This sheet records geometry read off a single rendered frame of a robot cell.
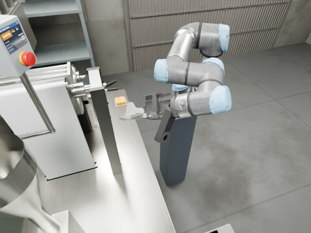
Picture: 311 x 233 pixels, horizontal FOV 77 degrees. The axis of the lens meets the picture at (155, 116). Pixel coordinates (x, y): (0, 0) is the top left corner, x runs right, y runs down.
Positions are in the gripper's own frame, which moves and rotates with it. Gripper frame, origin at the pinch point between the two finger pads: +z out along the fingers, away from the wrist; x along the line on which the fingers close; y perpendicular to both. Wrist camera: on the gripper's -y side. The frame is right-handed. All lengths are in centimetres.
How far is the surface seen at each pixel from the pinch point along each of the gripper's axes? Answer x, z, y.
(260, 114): -249, -21, 7
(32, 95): 33.3, 2.0, 5.9
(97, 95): 11.0, 5.1, 9.1
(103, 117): 4.6, 9.7, 2.1
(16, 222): 19, 50, -38
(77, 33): -117, 189, 148
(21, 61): 38.1, -4.2, 11.1
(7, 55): 40.9, -5.5, 11.3
